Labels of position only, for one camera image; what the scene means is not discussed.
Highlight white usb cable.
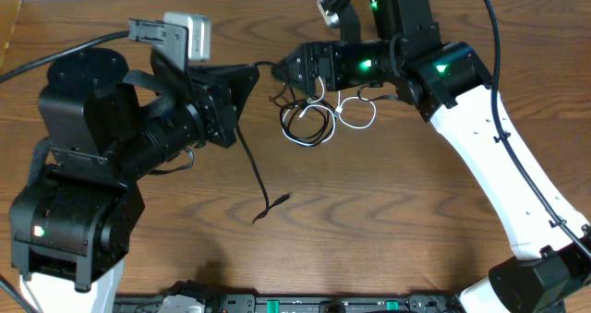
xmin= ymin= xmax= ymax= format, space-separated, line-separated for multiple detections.
xmin=281 ymin=75 xmax=378 ymax=148

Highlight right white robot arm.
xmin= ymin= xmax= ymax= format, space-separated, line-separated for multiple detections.
xmin=272 ymin=0 xmax=590 ymax=312

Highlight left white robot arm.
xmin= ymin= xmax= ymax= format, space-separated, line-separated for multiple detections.
xmin=9 ymin=47 xmax=259 ymax=312

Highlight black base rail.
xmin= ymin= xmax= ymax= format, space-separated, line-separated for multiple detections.
xmin=113 ymin=280 xmax=568 ymax=313

